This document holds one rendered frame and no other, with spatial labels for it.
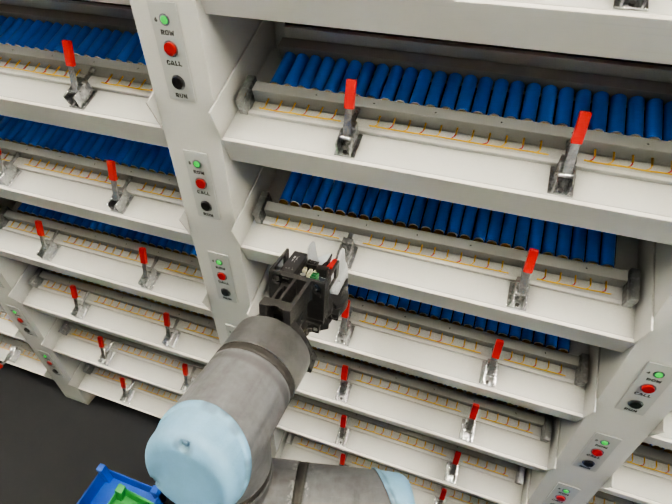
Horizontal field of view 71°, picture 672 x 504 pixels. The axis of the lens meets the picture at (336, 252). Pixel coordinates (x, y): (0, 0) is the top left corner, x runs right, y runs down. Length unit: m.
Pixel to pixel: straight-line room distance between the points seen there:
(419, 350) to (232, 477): 0.54
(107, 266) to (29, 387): 0.91
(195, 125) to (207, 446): 0.45
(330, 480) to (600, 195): 0.44
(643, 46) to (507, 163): 0.18
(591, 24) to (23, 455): 1.77
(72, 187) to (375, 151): 0.62
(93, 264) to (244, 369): 0.76
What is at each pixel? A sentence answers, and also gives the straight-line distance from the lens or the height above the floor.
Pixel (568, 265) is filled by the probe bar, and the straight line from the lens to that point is 0.76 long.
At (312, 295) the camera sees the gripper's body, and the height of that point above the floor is 1.02.
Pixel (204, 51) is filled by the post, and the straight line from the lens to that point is 0.65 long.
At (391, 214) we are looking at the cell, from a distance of 0.77.
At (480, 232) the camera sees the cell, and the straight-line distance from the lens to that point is 0.76.
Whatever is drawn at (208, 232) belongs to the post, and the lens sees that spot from 0.83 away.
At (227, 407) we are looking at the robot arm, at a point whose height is 1.06.
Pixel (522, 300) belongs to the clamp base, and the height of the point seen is 0.91.
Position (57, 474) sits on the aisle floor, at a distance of 1.75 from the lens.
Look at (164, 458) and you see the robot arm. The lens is 0.44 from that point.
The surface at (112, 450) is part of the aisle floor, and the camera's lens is 1.72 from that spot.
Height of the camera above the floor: 1.42
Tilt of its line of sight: 42 degrees down
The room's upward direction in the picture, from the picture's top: straight up
